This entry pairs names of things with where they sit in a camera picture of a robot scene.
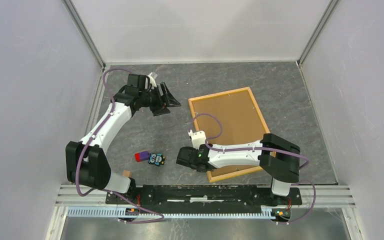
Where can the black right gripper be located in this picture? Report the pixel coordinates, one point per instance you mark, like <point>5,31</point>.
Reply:
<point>194,149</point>

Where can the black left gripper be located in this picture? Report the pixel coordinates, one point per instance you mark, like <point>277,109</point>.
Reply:
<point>169,99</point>

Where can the yellow wooden picture frame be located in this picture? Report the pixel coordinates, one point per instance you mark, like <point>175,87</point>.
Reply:
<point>225,94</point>

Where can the brown cardboard backing board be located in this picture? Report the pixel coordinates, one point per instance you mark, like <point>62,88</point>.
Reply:
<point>235,119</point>

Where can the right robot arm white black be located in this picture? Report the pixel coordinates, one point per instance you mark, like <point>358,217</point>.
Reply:
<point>277,156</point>

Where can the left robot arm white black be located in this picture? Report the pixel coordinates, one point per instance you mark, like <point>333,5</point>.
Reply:
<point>86,161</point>

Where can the blue owl figure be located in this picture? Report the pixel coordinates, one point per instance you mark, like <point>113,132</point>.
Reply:
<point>156,159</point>

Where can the red purple block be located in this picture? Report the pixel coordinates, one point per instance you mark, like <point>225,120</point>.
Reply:
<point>142,156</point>

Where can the small wooden block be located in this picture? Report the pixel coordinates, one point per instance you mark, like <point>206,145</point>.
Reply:
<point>127,174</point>

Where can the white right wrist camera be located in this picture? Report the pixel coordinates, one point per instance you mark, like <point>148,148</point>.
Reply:
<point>197,138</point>

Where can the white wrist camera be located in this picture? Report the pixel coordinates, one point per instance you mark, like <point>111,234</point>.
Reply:
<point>197,138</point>
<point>152,80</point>

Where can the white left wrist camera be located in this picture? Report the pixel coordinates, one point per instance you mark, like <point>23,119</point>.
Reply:
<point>152,80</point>

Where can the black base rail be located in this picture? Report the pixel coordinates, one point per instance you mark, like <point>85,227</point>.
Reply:
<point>210,199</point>

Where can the aluminium corner post left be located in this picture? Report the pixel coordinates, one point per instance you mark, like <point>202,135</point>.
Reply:
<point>74,14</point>

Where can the aluminium corner post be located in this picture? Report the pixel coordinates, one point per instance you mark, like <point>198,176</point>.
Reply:
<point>74,14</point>
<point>329,10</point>

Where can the aluminium frame rail front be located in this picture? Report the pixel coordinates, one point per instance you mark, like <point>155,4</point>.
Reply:
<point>328,212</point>

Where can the aluminium corner post right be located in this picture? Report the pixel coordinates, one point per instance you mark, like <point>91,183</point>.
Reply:
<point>329,10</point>

